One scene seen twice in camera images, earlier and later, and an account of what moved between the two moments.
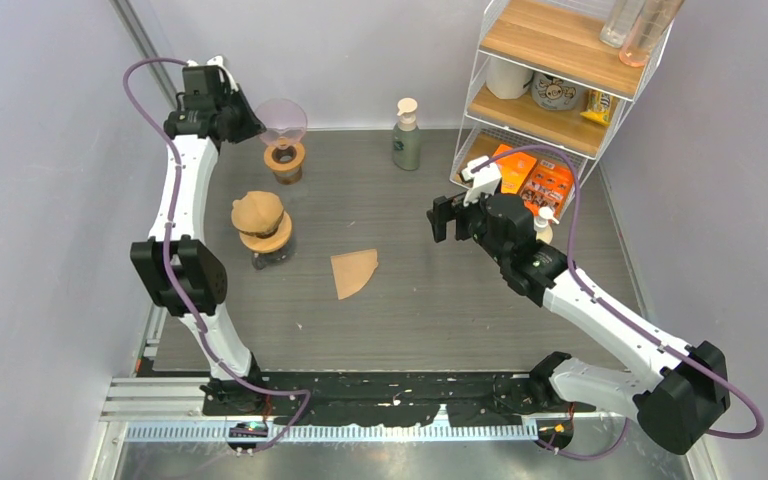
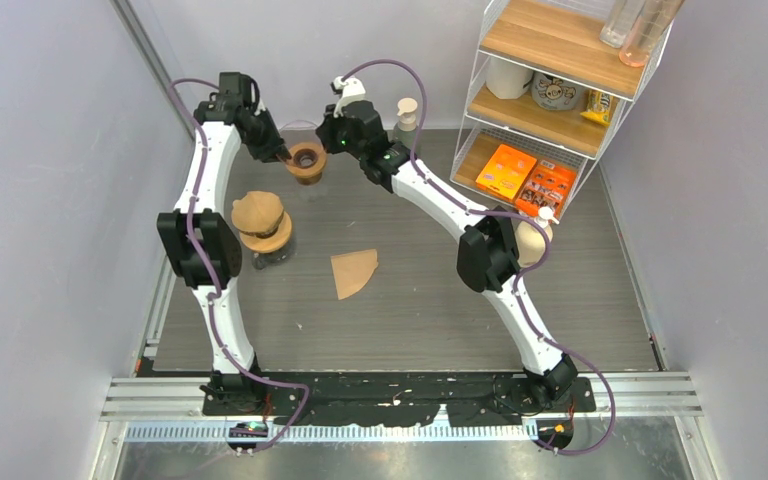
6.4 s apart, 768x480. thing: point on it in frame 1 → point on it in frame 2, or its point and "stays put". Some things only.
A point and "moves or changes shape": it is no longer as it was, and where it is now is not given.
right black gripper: (445, 210) → (328, 125)
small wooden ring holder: (297, 160) moves or changes shape
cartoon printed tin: (550, 92) stays put
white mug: (507, 80) stays put
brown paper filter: (352, 271) stays put
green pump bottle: (406, 140) stays put
